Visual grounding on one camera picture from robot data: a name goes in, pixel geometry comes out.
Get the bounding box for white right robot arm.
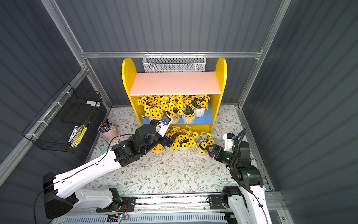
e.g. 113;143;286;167
207;139;272;224

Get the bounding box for black wire wall basket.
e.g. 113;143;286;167
22;83;102;153

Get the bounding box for yellow wooden shelf unit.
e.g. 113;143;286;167
122;57;227;133

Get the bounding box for pink metal marker bucket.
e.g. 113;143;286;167
98;119;119;142

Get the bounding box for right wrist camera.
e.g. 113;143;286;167
223;133;236;153

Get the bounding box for mint green alarm clock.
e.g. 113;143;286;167
97;141;109;153

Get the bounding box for white wire wall basket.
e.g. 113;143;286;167
142;56;207;73

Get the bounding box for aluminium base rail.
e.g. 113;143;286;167
57;191;289;216

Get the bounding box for yellow book in basket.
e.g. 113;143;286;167
71;126;88;148

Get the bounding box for white marker in basket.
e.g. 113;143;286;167
68;126;79;142

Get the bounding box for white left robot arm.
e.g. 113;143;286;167
43;122;178;219

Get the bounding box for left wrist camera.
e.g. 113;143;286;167
157;115;172;137

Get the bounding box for pink and blue sticky notes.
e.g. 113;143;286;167
86;101;101;108

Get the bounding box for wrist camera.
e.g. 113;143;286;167
223;133;236;153
157;115;172;137

